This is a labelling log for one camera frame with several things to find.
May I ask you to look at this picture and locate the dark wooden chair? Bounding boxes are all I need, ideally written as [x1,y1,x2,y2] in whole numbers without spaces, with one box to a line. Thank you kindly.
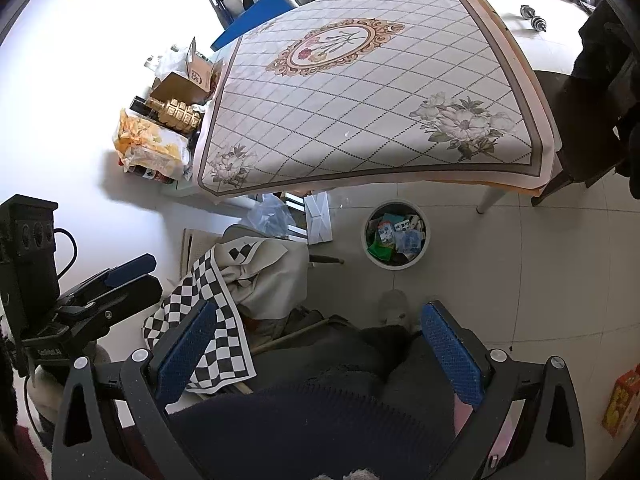
[530,70,636,207]

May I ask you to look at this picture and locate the dumbbell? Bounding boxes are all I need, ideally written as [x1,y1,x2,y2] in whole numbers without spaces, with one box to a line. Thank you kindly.
[520,4,548,33]

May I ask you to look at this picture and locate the black cable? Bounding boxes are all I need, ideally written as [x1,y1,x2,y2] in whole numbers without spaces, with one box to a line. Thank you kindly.
[52,227,78,281]

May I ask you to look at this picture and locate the white round trash bin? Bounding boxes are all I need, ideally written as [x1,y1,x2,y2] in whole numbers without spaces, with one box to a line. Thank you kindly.
[362,200,431,272]

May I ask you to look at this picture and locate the floral patterned tablecloth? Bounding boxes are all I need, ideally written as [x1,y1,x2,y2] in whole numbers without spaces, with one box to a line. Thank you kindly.
[192,0,563,206]

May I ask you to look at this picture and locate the wooden stick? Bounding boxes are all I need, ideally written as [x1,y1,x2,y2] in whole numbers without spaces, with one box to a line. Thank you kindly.
[250,314,346,356]

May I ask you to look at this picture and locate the blue plastic wrapper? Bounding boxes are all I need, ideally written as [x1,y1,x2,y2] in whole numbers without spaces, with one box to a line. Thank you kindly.
[396,232,426,256]

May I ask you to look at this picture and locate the white carton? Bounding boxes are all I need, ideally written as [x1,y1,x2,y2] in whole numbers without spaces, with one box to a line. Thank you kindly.
[304,192,333,246]

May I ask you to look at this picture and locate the black and white checkered cloth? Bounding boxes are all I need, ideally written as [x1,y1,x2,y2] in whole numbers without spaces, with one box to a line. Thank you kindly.
[142,237,261,395]

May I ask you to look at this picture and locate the blue board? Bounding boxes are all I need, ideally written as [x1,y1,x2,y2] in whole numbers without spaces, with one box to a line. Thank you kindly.
[210,0,301,52]

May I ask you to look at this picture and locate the beige cloth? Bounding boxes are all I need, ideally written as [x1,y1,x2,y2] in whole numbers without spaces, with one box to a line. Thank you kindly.
[222,225,310,322]

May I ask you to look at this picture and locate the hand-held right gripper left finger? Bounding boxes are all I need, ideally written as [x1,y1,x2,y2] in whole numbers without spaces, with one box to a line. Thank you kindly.
[51,300,218,480]

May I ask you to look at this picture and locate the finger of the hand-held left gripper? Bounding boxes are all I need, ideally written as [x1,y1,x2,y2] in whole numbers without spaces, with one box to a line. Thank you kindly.
[62,276,164,328]
[59,254,157,306]

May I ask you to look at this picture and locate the person's navy sweater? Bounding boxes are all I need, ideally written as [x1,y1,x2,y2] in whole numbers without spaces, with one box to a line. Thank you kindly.
[167,380,457,480]

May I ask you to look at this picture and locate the black clothing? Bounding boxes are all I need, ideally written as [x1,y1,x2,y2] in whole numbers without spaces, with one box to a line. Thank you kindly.
[572,0,640,191]

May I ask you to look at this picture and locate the orange box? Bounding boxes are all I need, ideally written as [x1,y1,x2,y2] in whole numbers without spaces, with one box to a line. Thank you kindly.
[601,364,640,441]

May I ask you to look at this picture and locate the white table leg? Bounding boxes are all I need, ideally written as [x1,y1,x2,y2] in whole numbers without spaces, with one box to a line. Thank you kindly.
[475,186,502,216]

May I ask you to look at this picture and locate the yellow snack bag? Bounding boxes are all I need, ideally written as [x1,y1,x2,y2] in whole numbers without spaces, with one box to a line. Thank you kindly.
[114,109,193,171]

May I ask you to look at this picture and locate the white fluffy slipper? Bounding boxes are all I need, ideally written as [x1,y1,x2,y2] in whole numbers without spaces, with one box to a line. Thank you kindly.
[379,290,422,332]

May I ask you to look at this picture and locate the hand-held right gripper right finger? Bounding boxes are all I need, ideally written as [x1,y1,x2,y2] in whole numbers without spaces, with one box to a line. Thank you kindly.
[420,301,587,480]

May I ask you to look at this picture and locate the brown cardboard box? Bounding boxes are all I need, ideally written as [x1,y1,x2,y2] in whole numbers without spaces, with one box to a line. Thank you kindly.
[150,37,226,106]

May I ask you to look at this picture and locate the gold bottle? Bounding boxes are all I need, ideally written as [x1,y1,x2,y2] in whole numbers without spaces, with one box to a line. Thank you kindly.
[146,97,203,136]

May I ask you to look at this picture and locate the person's grey trousers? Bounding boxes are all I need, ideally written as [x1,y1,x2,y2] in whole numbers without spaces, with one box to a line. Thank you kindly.
[250,324,453,411]

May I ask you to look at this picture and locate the clear plastic bag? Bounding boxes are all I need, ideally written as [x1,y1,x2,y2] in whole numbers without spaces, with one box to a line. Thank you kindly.
[246,194,297,240]

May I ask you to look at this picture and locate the green and blue plastic bag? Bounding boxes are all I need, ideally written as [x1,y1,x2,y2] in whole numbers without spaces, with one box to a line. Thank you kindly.
[367,239,397,264]

